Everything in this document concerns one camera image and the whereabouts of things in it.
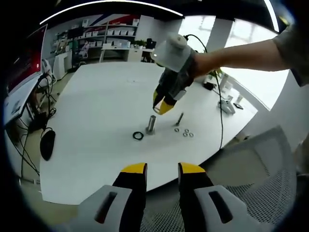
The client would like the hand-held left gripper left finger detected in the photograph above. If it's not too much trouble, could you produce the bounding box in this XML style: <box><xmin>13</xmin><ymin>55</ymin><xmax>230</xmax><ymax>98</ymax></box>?
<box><xmin>78</xmin><ymin>162</ymin><xmax>148</xmax><ymax>232</ymax></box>

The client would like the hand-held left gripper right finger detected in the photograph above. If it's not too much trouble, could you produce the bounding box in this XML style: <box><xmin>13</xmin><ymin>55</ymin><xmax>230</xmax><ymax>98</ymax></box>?
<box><xmin>178</xmin><ymin>161</ymin><xmax>253</xmax><ymax>232</ymax></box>

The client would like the thin threaded stud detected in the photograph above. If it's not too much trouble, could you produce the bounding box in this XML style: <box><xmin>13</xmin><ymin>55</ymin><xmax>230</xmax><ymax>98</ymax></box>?
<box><xmin>175</xmin><ymin>112</ymin><xmax>185</xmax><ymax>127</ymax></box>

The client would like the thick threaded stud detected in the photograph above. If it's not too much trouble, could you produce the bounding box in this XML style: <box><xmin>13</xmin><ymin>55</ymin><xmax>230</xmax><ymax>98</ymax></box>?
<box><xmin>145</xmin><ymin>115</ymin><xmax>158</xmax><ymax>135</ymax></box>

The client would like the person's right hand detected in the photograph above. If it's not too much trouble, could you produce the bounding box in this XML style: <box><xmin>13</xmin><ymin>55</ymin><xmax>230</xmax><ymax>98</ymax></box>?
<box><xmin>189</xmin><ymin>51</ymin><xmax>216</xmax><ymax>80</ymax></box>

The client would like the green potted plant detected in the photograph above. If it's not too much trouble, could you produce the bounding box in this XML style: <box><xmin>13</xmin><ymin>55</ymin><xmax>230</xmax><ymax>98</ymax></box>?
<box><xmin>206</xmin><ymin>67</ymin><xmax>224</xmax><ymax>82</ymax></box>

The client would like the white background desk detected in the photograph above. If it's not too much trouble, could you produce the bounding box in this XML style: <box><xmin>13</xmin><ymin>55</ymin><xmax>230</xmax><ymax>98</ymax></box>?
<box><xmin>101</xmin><ymin>44</ymin><xmax>155</xmax><ymax>63</ymax></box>

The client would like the white mesh chair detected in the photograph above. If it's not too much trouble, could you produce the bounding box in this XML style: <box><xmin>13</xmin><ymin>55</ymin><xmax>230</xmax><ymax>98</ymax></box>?
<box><xmin>200</xmin><ymin>125</ymin><xmax>298</xmax><ymax>230</ymax></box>

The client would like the tall white bottle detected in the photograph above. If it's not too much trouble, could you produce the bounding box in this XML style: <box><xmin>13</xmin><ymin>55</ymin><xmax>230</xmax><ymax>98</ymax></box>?
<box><xmin>221</xmin><ymin>72</ymin><xmax>233</xmax><ymax>92</ymax></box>

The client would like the white game controller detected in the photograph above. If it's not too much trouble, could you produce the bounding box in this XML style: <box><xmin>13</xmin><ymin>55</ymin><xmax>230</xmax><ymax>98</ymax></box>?
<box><xmin>218</xmin><ymin>95</ymin><xmax>236</xmax><ymax>113</ymax></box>

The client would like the storage shelf with white bins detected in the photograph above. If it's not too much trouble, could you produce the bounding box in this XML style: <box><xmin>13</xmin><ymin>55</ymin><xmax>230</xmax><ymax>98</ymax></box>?
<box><xmin>69</xmin><ymin>20</ymin><xmax>140</xmax><ymax>66</ymax></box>

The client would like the ceiling light strip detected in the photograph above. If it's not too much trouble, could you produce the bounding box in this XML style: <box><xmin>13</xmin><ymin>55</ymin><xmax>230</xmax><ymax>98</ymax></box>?
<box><xmin>264</xmin><ymin>0</ymin><xmax>281</xmax><ymax>33</ymax></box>
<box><xmin>39</xmin><ymin>4</ymin><xmax>183</xmax><ymax>25</ymax></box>

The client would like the black computer mouse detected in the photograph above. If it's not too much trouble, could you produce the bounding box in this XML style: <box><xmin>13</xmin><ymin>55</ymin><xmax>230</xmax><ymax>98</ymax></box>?
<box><xmin>39</xmin><ymin>130</ymin><xmax>56</xmax><ymax>161</ymax></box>

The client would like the white cabinet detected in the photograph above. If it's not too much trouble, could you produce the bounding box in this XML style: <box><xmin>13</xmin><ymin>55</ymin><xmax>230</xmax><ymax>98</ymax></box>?
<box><xmin>53</xmin><ymin>53</ymin><xmax>73</xmax><ymax>81</ymax></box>

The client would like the person's grey shirt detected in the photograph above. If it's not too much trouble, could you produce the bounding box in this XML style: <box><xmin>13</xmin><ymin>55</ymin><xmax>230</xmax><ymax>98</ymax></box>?
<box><xmin>272</xmin><ymin>23</ymin><xmax>309</xmax><ymax>87</ymax></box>

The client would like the white side desk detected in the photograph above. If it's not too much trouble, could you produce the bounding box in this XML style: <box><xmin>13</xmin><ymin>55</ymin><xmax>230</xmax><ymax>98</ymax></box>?
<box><xmin>3</xmin><ymin>74</ymin><xmax>45</xmax><ymax>127</ymax></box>

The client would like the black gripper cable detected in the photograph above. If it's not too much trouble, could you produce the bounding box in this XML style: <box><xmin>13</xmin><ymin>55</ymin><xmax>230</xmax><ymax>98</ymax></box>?
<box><xmin>183</xmin><ymin>34</ymin><xmax>224</xmax><ymax>149</ymax></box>

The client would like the black cable bundle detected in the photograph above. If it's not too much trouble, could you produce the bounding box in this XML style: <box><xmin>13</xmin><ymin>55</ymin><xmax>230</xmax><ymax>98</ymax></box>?
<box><xmin>14</xmin><ymin>72</ymin><xmax>59</xmax><ymax>177</ymax></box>

